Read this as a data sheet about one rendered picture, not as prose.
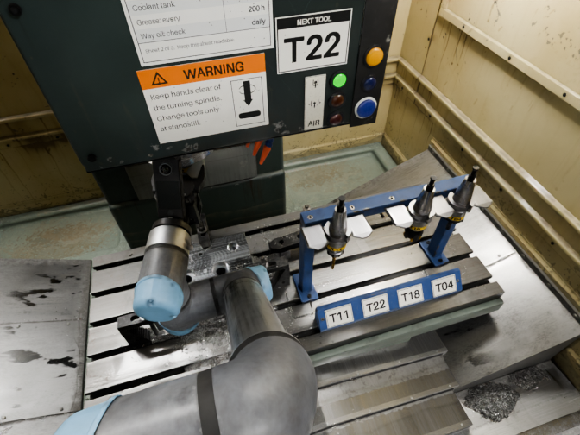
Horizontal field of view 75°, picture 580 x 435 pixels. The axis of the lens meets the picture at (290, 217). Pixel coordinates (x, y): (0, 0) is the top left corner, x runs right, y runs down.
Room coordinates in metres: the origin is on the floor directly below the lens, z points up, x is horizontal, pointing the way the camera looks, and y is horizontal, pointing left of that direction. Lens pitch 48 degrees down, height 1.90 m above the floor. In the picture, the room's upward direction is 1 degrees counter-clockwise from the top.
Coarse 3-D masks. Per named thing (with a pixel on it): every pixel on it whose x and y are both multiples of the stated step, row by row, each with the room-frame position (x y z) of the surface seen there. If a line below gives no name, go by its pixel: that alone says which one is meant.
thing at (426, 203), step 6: (420, 192) 0.63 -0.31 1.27; (426, 192) 0.61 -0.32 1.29; (432, 192) 0.61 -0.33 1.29; (420, 198) 0.62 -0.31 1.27; (426, 198) 0.61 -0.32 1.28; (432, 198) 0.61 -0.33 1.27; (414, 204) 0.62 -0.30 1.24; (420, 204) 0.61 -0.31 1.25; (426, 204) 0.60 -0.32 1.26; (414, 210) 0.61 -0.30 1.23; (420, 210) 0.60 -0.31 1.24; (426, 210) 0.60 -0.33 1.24
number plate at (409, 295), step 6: (402, 288) 0.56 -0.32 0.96; (408, 288) 0.56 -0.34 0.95; (414, 288) 0.56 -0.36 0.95; (420, 288) 0.56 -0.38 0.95; (402, 294) 0.54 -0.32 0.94; (408, 294) 0.55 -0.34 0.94; (414, 294) 0.55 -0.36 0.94; (420, 294) 0.55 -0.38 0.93; (402, 300) 0.53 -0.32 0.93; (408, 300) 0.53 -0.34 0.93; (414, 300) 0.54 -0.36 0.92; (420, 300) 0.54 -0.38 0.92
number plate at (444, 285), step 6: (450, 276) 0.60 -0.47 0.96; (432, 282) 0.58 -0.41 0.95; (438, 282) 0.58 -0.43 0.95; (444, 282) 0.58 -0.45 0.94; (450, 282) 0.58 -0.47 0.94; (432, 288) 0.57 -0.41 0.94; (438, 288) 0.57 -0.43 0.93; (444, 288) 0.57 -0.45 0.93; (450, 288) 0.57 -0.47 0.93; (456, 288) 0.57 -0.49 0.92; (438, 294) 0.56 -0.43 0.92
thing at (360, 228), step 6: (348, 216) 0.61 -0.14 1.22; (354, 216) 0.61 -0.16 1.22; (360, 216) 0.61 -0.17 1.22; (348, 222) 0.59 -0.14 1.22; (354, 222) 0.59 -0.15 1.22; (360, 222) 0.59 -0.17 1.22; (366, 222) 0.59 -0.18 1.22; (354, 228) 0.57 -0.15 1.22; (360, 228) 0.57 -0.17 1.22; (366, 228) 0.57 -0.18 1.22; (354, 234) 0.55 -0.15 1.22; (360, 234) 0.55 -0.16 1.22; (366, 234) 0.55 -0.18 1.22
